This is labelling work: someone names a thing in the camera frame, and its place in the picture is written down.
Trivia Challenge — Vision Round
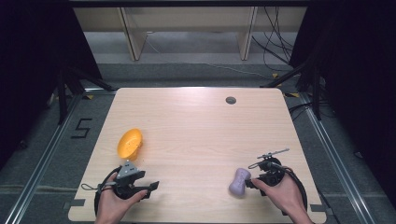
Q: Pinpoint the person's right hand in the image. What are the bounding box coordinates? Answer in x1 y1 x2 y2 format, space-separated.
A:
250 175 310 219

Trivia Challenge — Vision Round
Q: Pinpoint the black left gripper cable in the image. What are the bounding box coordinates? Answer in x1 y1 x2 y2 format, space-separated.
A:
93 165 123 217

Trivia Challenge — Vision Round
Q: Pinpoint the black tripod stand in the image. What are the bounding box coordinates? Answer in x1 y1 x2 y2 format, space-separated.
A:
55 63 117 126
261 57 326 121

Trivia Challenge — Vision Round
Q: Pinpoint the light wooden desk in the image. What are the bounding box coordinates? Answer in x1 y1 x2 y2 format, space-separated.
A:
73 6 308 62

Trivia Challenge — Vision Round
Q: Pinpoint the black tape floor mark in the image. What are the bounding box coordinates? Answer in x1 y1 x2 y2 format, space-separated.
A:
70 118 93 140

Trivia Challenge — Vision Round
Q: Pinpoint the metal floor rail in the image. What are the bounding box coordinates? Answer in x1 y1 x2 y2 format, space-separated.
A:
4 88 118 224
297 91 379 224

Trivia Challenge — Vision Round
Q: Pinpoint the person's left hand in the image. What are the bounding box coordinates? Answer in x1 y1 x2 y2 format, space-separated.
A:
94 172 149 224

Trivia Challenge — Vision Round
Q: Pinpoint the purple bone-shaped toy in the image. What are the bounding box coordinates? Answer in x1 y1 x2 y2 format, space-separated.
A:
228 167 252 199

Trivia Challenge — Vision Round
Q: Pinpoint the orange plastic bowl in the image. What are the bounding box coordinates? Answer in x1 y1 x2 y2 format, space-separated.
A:
116 128 144 161

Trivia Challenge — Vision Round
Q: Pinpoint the bundle of black cables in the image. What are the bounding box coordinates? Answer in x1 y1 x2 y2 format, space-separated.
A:
250 6 301 73

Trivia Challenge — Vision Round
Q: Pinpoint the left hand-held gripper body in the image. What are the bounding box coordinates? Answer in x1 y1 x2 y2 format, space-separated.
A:
98 159 148 201

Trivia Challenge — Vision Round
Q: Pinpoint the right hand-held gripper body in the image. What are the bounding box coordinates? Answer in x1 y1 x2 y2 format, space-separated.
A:
256 147 290 188

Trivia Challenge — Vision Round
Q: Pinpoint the black curtain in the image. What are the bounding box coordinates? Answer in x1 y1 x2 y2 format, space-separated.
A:
289 0 396 206
0 0 105 171

